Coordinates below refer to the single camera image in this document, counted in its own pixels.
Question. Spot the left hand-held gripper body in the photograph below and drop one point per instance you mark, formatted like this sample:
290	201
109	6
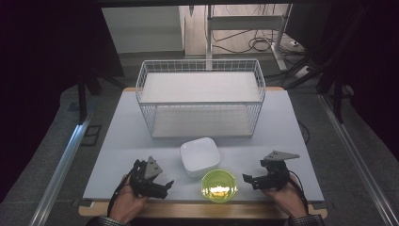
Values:
139	182

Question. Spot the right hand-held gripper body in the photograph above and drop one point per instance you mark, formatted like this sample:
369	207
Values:
277	174

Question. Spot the green round bowl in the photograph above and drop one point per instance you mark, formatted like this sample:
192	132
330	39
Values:
219	185

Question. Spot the white square bowl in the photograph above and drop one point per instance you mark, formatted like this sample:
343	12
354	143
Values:
199	155

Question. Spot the person's left hand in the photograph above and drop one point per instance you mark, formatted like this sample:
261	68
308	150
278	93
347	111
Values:
127	204

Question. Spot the person's right hand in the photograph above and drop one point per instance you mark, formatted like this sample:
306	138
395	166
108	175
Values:
288	201

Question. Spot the black stand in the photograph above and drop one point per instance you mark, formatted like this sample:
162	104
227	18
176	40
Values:
338	94
82	100

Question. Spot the white power strip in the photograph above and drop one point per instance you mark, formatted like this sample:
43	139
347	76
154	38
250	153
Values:
303	71

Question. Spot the small white adapter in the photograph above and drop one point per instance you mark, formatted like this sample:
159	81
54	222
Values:
294	43

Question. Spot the white panel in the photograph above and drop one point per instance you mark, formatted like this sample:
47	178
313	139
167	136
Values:
141	29

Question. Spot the metal floor rail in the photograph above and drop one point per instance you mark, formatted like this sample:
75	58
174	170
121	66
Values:
62	166
354	150

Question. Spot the white desk frame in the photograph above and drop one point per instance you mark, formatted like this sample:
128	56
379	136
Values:
244	22

